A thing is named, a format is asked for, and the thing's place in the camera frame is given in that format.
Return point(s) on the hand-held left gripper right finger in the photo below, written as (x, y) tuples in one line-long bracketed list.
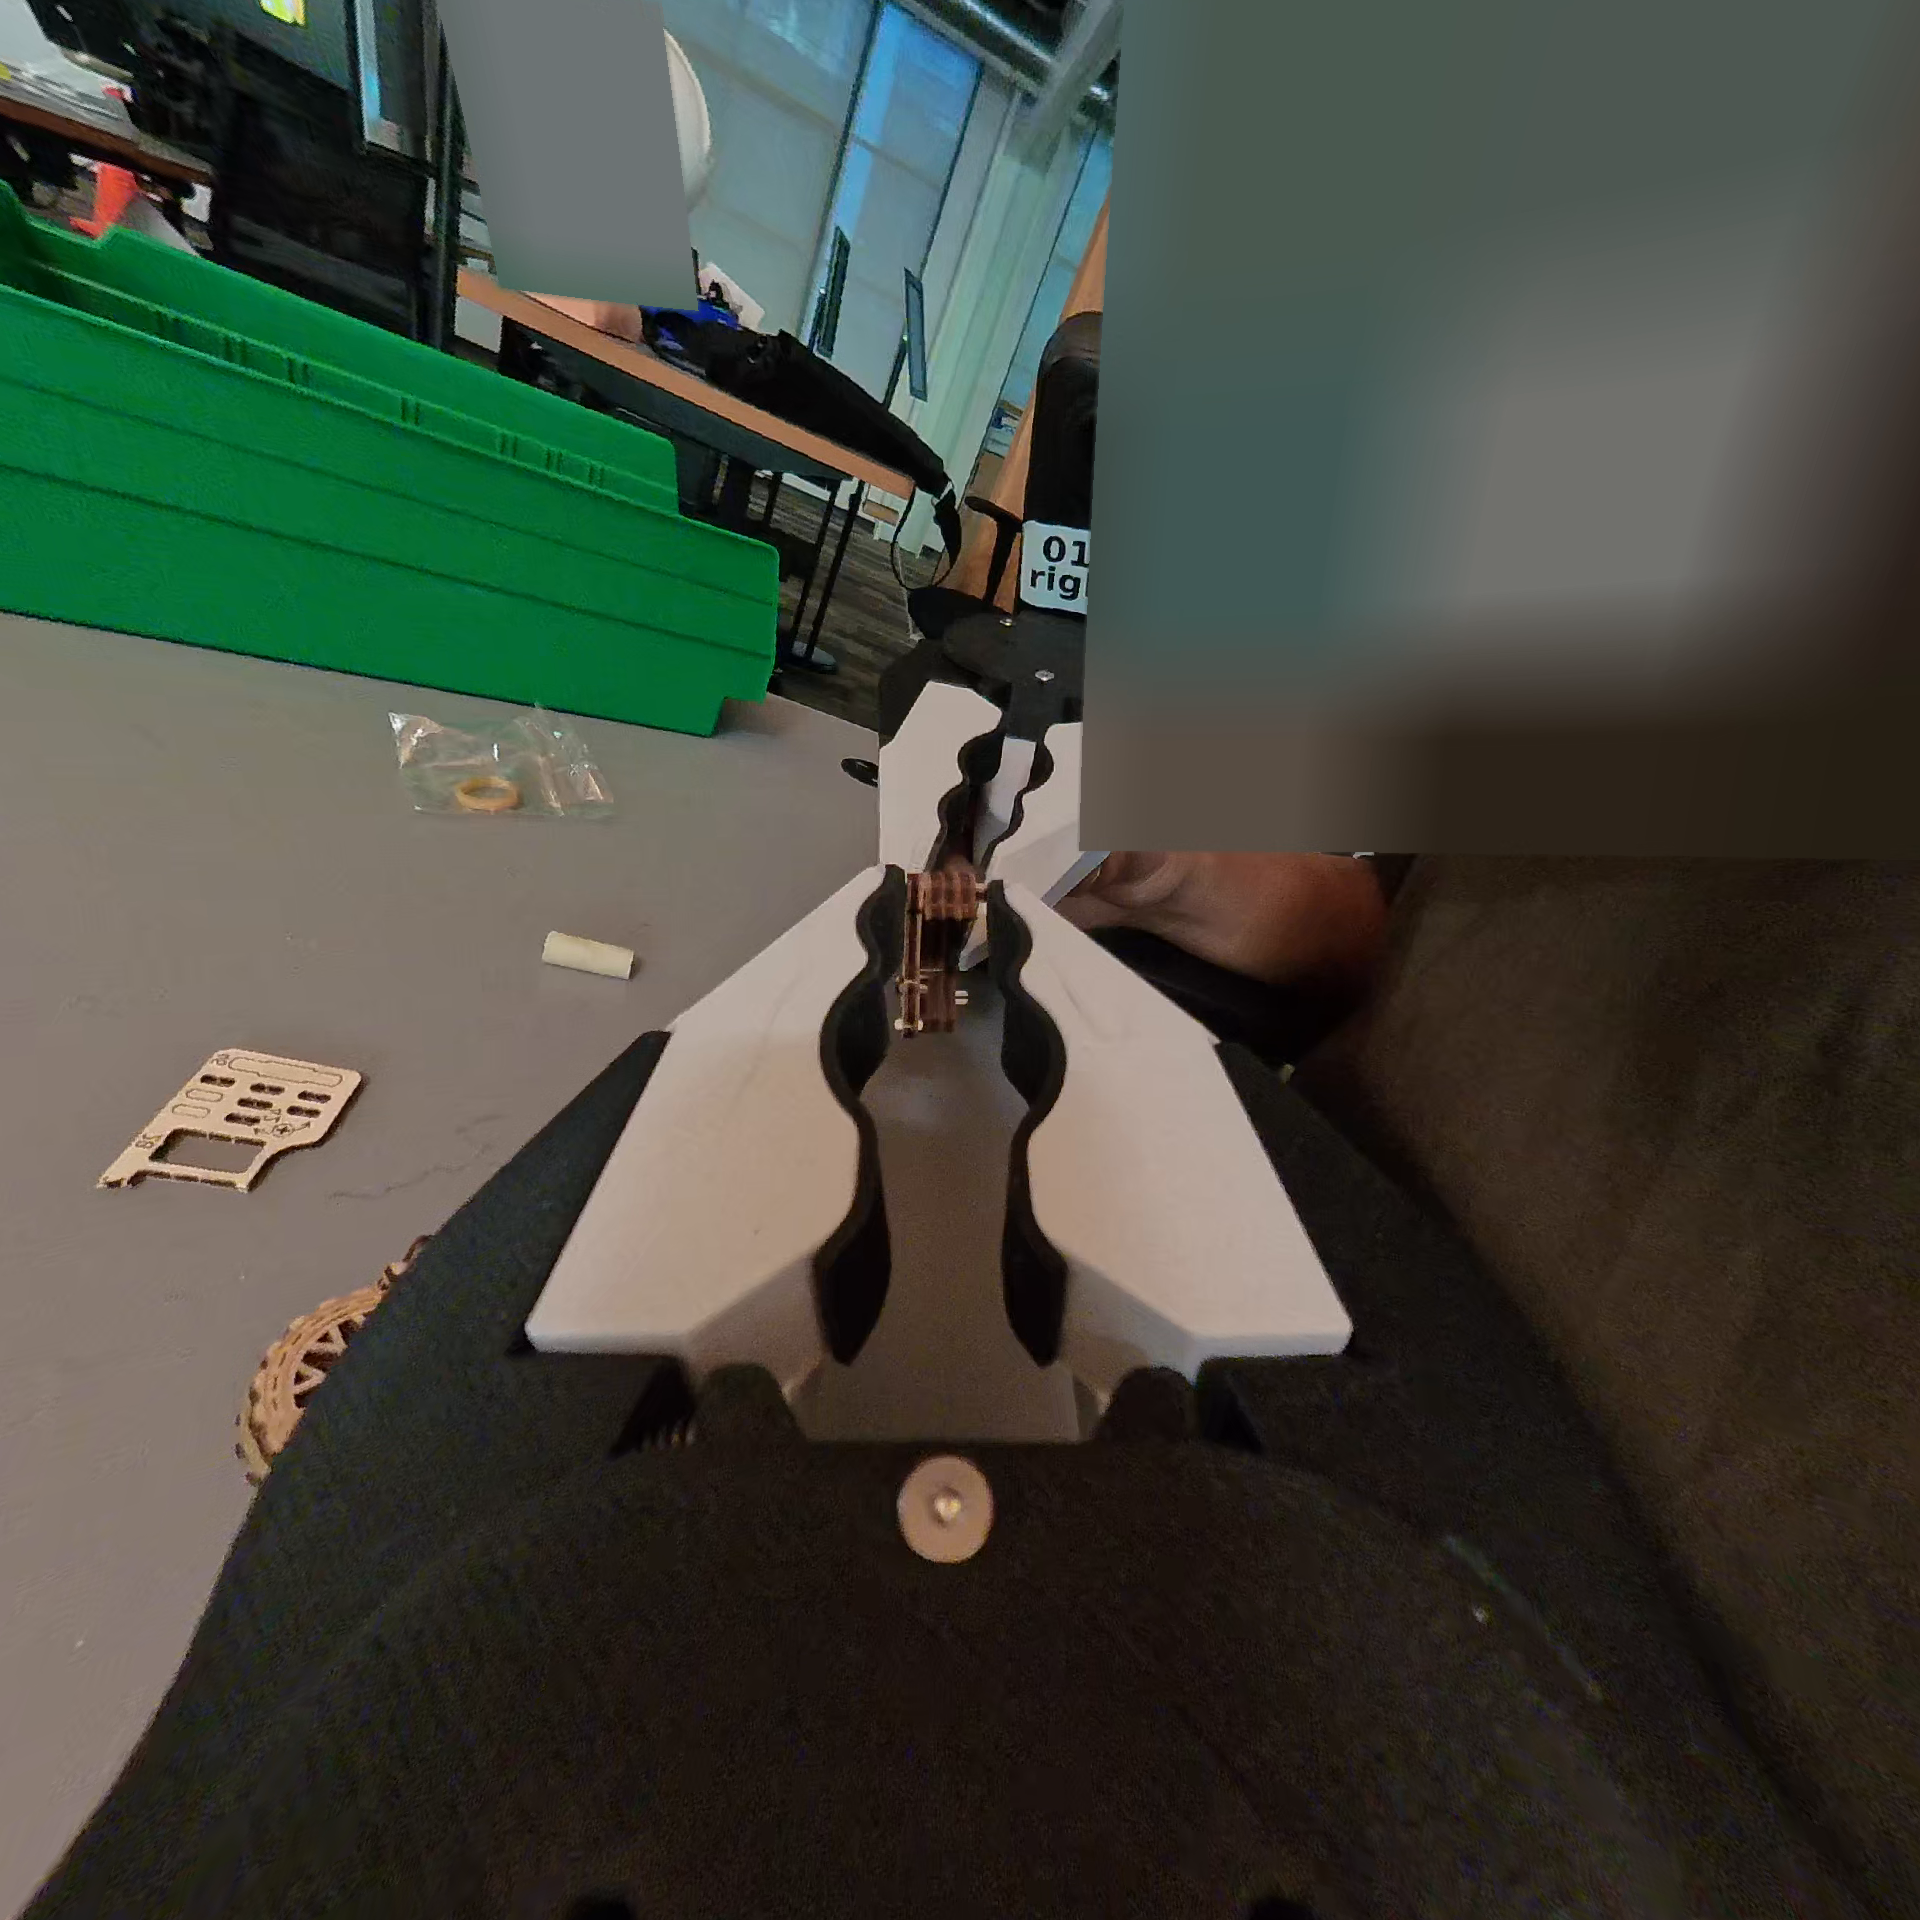
[(1171, 1200)]

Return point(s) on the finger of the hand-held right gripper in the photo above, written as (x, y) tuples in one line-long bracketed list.
[(1049, 797), (907, 797)]

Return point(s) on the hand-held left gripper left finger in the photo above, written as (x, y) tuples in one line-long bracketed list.
[(705, 1185)]

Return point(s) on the small layered wooden part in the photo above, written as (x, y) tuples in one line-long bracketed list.
[(938, 944)]

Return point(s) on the another person's forearm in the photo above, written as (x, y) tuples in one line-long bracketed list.
[(593, 315)]

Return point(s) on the grey desk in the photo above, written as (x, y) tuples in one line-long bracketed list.
[(224, 901)]

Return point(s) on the person's right hand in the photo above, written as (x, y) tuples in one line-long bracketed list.
[(1244, 909)]

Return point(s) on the small white cylinder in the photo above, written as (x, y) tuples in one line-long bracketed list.
[(587, 953)]

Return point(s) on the black bag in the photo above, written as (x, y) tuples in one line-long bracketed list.
[(819, 399)]

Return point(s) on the computer monitor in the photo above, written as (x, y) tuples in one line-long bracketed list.
[(830, 294), (914, 339)]

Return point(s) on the clear plastic parts bag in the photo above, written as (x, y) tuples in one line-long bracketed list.
[(504, 763)]

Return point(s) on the wooden-top table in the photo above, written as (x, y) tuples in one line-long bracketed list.
[(705, 399)]

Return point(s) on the small slotted wooden sheet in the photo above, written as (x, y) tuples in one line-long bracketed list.
[(293, 1095)]

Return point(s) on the wooden mechanical model assembly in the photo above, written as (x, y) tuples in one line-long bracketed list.
[(293, 1371)]

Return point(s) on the person's dark grey clothing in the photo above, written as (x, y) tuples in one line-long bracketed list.
[(1650, 1275)]

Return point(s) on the green plastic bin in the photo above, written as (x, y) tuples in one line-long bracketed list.
[(376, 585), (180, 283)]

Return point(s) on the orange traffic cone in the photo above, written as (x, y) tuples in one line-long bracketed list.
[(112, 201)]

